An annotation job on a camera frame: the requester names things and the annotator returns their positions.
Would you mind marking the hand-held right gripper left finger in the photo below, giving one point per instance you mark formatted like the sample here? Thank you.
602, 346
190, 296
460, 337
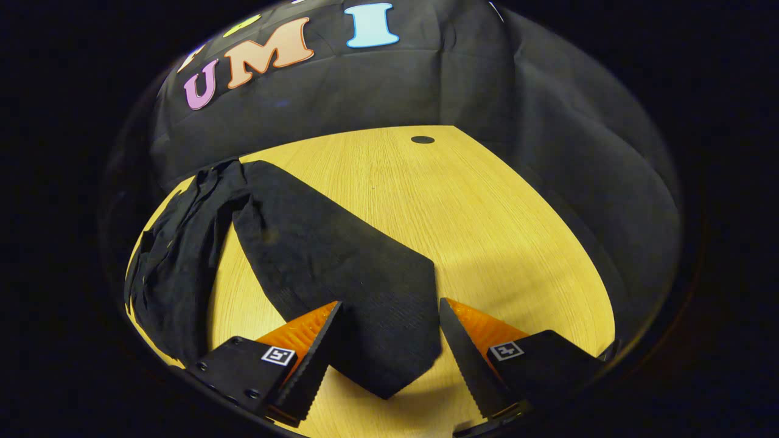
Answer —
307, 371

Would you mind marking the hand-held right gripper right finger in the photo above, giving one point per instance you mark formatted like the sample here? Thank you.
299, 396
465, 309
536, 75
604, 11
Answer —
471, 365

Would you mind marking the black button cardigan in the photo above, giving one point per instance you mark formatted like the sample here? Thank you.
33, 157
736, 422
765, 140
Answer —
341, 261

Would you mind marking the black backdrop cloth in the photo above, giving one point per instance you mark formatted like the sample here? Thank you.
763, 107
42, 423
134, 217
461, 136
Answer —
426, 79

